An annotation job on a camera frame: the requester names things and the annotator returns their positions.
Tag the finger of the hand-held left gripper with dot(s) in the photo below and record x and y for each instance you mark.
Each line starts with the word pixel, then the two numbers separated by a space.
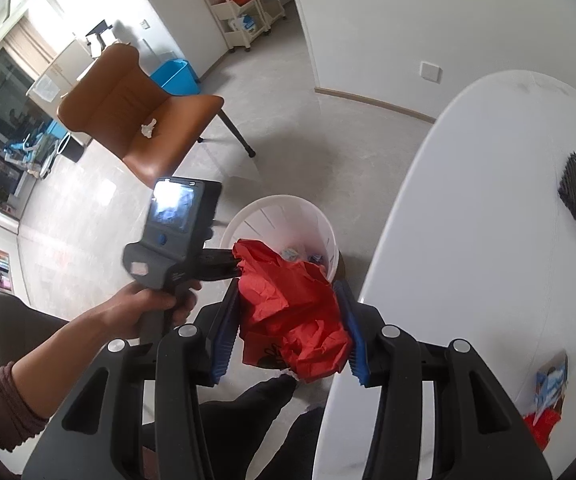
pixel 218 272
pixel 218 253

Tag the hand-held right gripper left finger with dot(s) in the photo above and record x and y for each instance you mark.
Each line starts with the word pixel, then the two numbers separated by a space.
pixel 225 330

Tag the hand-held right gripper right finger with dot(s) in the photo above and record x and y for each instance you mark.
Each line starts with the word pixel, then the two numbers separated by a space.
pixel 352 335

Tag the red paper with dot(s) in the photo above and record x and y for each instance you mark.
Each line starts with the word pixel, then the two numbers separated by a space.
pixel 288 310

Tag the white wastebasket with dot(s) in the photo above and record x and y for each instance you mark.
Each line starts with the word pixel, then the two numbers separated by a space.
pixel 278 215

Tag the grey paper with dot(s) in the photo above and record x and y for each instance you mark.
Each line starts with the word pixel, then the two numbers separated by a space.
pixel 290 251

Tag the dark blue paper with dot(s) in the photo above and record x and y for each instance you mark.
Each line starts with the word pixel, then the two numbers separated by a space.
pixel 316 259

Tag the person's left forearm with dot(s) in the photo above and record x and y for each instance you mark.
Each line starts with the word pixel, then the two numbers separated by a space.
pixel 28 395

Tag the person's left hand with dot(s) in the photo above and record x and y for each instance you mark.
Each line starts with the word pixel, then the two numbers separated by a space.
pixel 123 310

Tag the person's black pants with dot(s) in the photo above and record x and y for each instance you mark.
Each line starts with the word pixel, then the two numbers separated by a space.
pixel 248 410

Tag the white paper scrap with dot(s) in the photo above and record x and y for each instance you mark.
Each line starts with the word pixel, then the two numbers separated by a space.
pixel 148 129

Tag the black floor bin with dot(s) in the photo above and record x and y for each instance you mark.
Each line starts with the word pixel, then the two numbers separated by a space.
pixel 70 147

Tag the black office chair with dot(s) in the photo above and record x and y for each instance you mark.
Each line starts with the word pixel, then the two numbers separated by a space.
pixel 18 320

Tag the brown leather chair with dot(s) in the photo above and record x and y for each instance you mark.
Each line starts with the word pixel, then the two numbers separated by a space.
pixel 118 95

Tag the blue white machine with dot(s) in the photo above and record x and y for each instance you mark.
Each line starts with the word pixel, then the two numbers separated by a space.
pixel 33 147

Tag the blue plastic bin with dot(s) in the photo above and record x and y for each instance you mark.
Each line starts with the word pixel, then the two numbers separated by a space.
pixel 178 77

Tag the blue picture carton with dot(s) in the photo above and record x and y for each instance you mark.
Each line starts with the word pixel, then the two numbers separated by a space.
pixel 550 380

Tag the red cardboard piece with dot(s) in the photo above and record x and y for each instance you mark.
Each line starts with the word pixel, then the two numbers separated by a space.
pixel 540 425

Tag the white desk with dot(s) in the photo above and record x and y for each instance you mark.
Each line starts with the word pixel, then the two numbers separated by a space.
pixel 63 65

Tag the blue item in cart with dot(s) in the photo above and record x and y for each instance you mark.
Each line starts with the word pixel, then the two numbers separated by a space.
pixel 248 22

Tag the black stand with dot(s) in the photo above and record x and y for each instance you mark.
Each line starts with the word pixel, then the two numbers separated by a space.
pixel 99 30

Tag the white shelf cart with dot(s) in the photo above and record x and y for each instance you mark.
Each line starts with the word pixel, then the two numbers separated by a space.
pixel 228 10

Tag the beige curtain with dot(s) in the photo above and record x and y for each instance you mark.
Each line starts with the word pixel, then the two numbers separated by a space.
pixel 25 47

